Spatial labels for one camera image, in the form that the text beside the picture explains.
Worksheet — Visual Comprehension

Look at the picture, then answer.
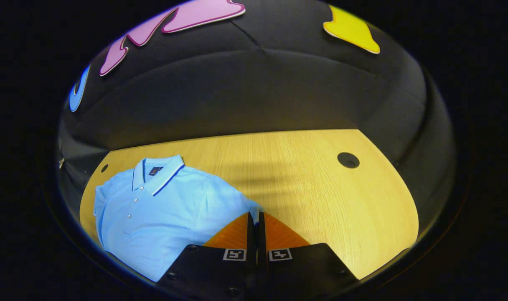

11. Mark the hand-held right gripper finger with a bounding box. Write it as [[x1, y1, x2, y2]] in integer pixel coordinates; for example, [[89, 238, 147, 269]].
[[156, 212, 257, 297], [257, 212, 360, 297]]

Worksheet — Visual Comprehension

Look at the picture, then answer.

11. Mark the light blue polo T-shirt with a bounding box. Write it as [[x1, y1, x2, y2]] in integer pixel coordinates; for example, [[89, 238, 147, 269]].
[[93, 154, 263, 283]]

